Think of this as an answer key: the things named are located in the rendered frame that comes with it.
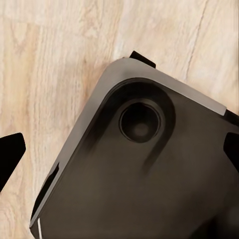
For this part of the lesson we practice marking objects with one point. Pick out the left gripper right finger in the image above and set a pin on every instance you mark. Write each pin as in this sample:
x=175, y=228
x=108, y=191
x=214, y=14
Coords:
x=231, y=148

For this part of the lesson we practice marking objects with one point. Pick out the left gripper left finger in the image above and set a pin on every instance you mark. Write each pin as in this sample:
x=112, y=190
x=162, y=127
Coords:
x=12, y=149

